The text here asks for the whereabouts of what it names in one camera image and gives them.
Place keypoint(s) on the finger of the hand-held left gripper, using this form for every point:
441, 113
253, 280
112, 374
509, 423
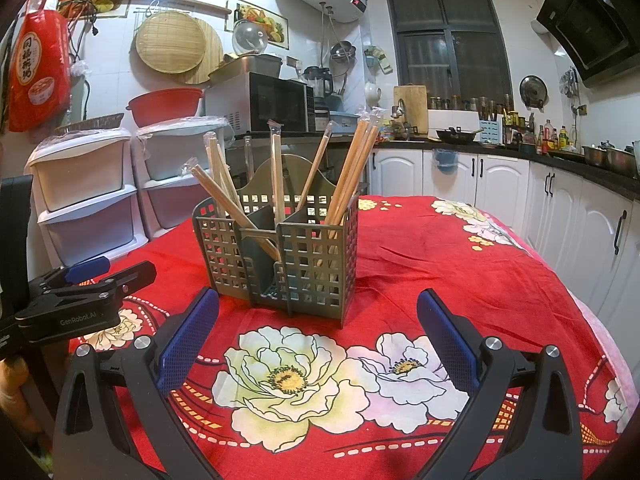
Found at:
87, 267
130, 277

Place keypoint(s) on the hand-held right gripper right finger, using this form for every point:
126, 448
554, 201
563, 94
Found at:
450, 340

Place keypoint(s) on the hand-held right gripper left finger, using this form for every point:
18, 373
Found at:
187, 340

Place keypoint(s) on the olive perforated utensil holder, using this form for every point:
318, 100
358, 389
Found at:
300, 260

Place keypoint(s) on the group of chopsticks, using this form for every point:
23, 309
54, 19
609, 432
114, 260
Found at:
277, 175

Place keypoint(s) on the white plastic drawer unit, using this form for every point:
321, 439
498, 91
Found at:
80, 185
170, 160

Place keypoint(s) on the red floral tablecloth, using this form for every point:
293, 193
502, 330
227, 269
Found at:
400, 260

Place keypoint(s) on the wicker basket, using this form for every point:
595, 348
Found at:
90, 124

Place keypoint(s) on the red plastic basin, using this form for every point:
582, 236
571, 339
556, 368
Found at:
165, 107

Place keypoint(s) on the white kitchen base cabinets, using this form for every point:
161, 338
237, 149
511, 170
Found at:
575, 210

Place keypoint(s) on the blue hanging bag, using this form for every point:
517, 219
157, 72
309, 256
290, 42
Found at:
445, 158

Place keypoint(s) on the red shopping bag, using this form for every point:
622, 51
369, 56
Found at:
40, 70

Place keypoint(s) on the black wok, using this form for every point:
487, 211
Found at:
457, 136

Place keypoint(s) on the blue knife block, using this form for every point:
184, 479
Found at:
490, 132

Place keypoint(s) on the silver microwave oven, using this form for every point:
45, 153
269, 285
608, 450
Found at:
265, 102

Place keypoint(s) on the group of condiment bottles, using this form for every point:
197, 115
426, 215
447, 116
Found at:
545, 140

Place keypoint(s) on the wooden cutting board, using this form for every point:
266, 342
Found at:
412, 110

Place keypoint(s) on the metal faucet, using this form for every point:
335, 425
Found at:
400, 110

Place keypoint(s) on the round wooden board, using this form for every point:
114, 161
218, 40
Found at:
212, 55

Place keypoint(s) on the row of metal jars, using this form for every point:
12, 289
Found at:
470, 102

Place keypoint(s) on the round bamboo sieve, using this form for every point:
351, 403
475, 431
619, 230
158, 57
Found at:
170, 42

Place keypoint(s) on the metal baking pan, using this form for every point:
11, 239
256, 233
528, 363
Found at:
250, 67

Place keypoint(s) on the group of metal pots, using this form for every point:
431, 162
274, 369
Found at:
610, 157

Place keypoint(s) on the hanging metal pot lid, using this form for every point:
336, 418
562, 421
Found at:
532, 92

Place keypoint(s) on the glass pot lid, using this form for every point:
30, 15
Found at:
250, 37

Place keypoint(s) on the black blender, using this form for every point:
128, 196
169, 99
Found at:
317, 85

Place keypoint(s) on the wooden rolling pin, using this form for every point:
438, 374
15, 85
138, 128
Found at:
185, 4

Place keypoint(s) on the dark framed window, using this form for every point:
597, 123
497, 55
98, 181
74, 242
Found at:
445, 40

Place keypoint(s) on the hanging metal colander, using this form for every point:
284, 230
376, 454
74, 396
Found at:
343, 52

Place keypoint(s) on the black range hood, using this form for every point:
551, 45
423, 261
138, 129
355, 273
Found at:
595, 20

